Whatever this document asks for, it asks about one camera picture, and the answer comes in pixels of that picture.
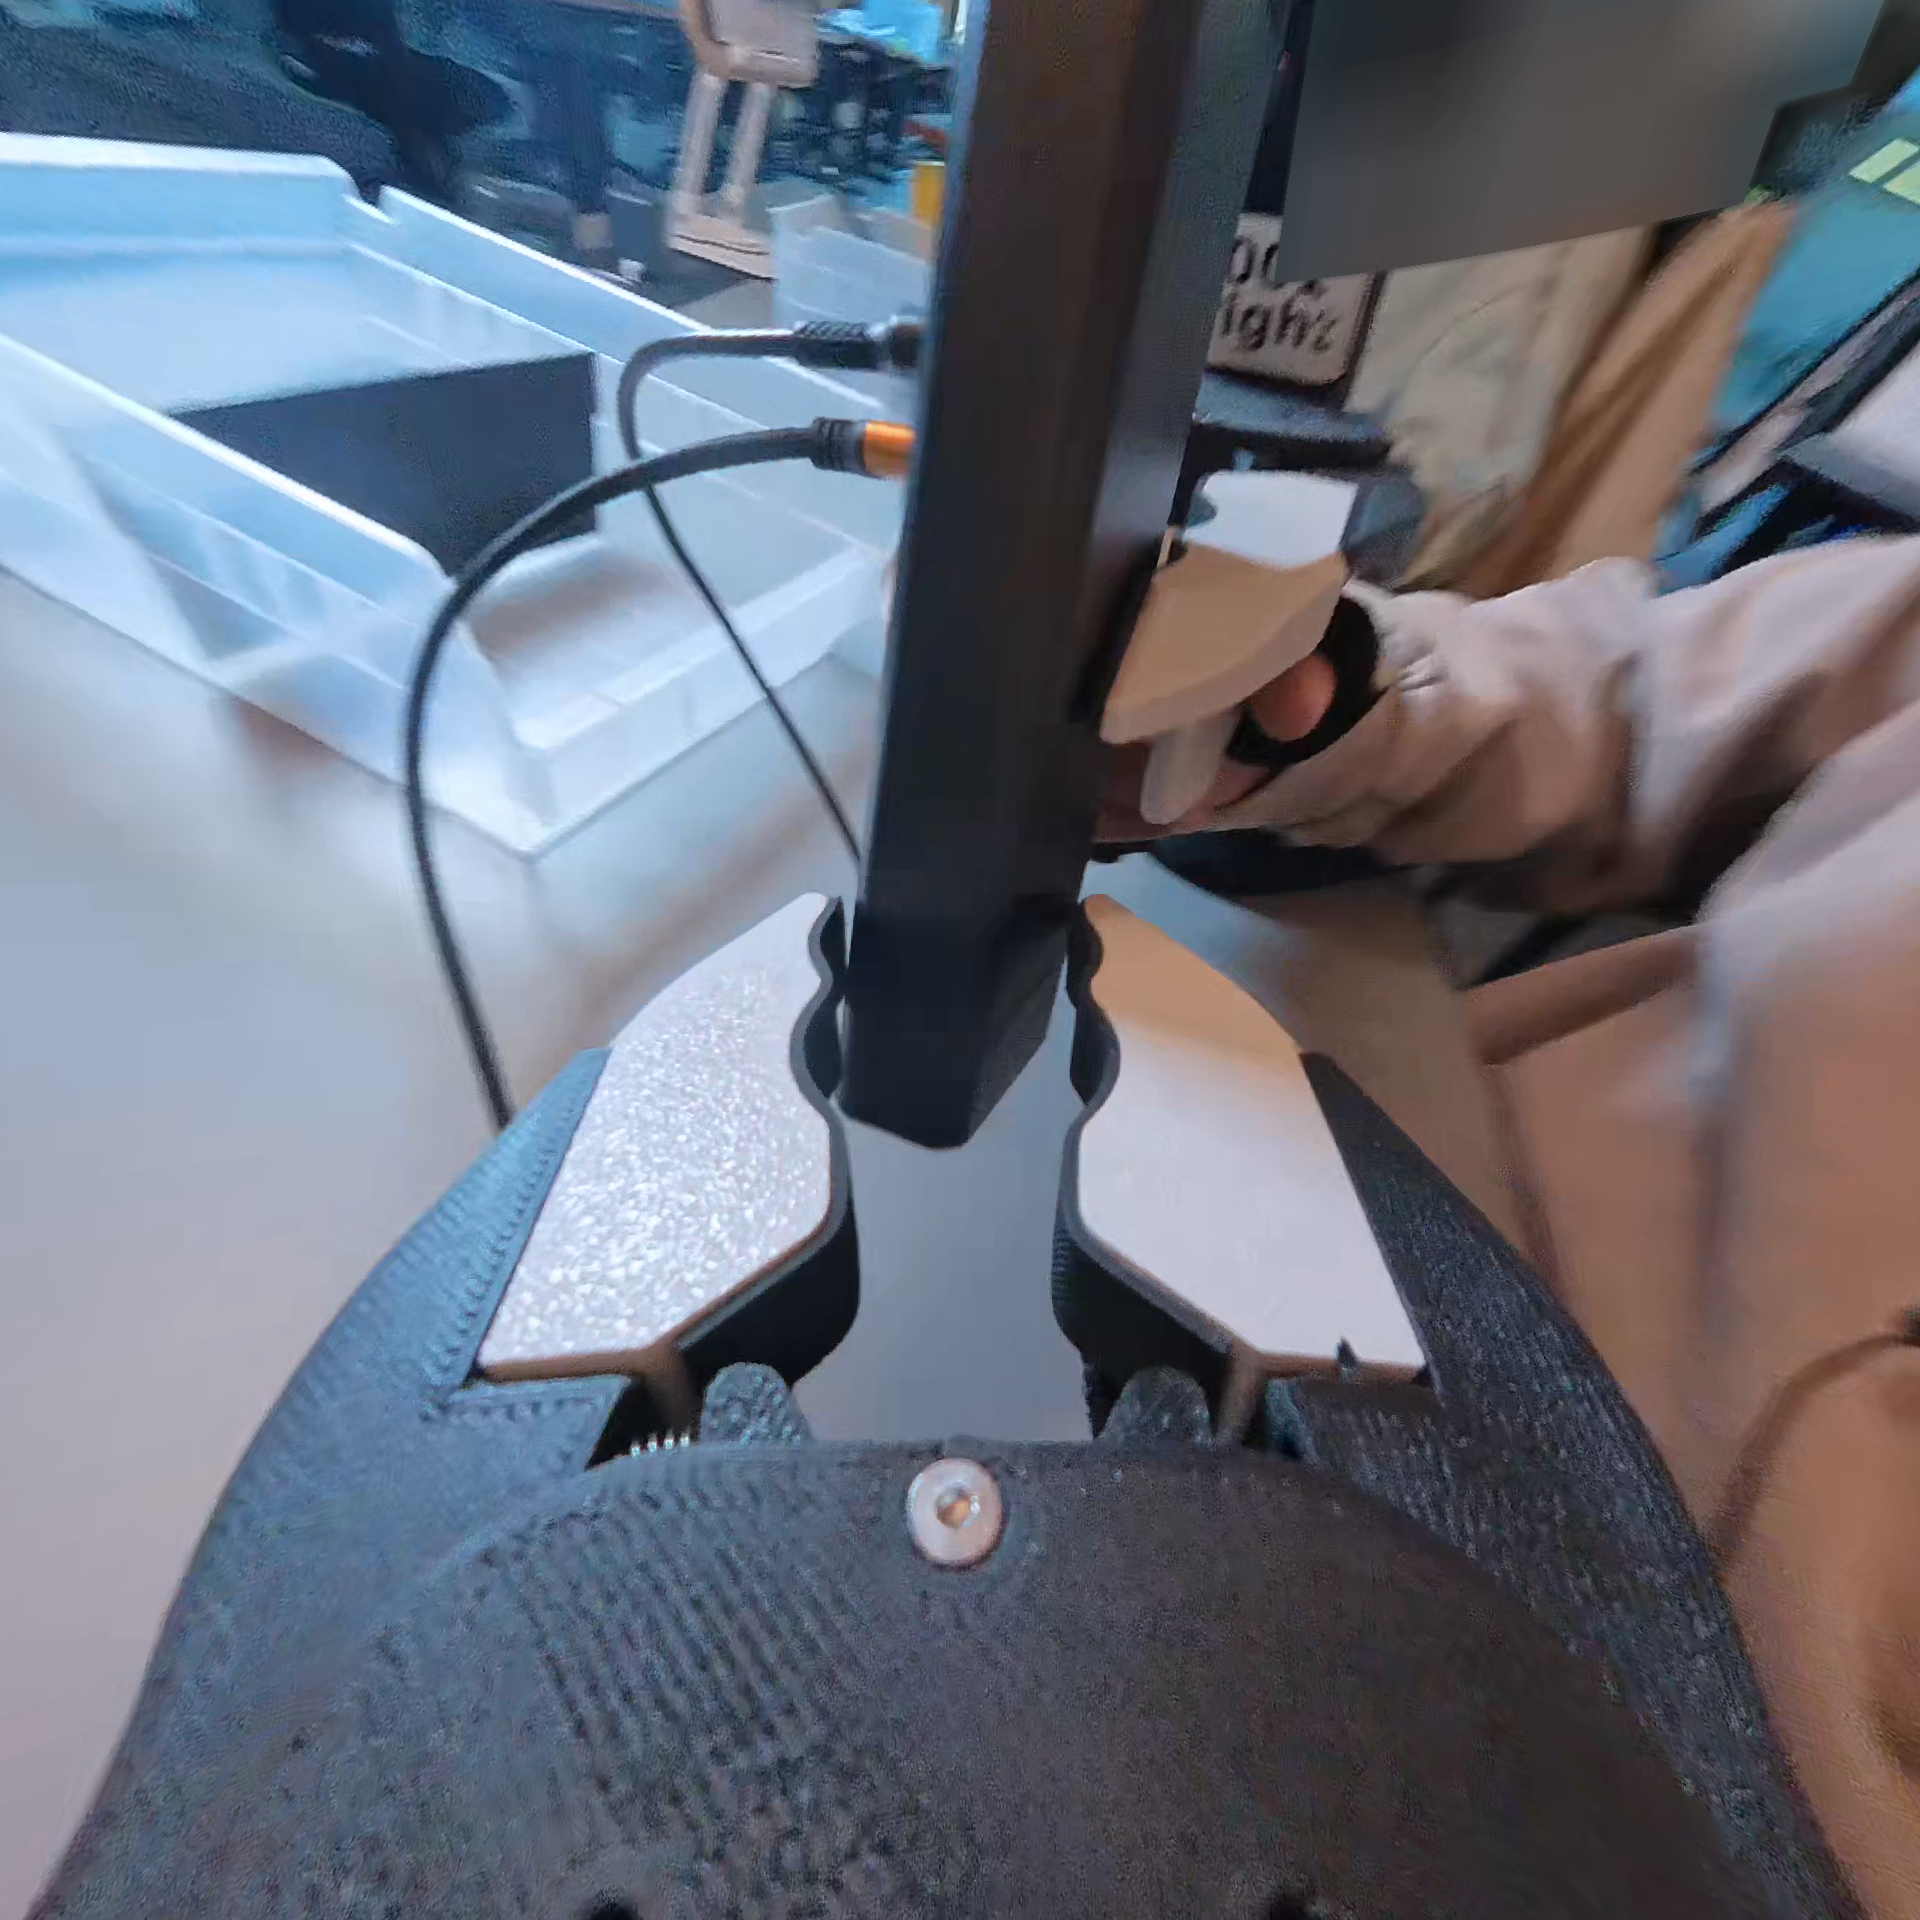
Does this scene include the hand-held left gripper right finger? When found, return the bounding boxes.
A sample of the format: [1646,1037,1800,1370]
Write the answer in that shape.
[1054,892,1430,1395]

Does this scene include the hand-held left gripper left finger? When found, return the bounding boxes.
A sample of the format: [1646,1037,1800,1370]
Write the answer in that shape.
[475,892,863,1386]

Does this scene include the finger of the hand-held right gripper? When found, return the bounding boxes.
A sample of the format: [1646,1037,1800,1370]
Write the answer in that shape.
[1098,546,1351,748]
[1196,469,1362,560]

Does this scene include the dark grey usb hub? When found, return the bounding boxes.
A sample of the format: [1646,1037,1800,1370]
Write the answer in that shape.
[839,0,1248,1150]

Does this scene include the black cable orange plug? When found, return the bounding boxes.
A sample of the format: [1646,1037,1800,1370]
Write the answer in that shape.
[401,416,917,1138]

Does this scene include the clear plastic bin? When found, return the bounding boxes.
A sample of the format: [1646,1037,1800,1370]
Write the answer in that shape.
[0,132,931,858]

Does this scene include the person's right hand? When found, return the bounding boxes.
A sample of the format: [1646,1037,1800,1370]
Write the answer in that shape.
[1094,593,1442,858]

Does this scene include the person's clothed body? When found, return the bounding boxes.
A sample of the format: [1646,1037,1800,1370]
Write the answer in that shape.
[1349,194,1920,1920]

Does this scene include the black clear-bin divider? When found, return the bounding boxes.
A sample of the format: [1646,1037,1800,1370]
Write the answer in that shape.
[172,353,601,581]

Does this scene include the thin black cord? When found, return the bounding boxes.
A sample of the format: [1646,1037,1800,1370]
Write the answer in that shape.
[1709,1304,1920,1563]

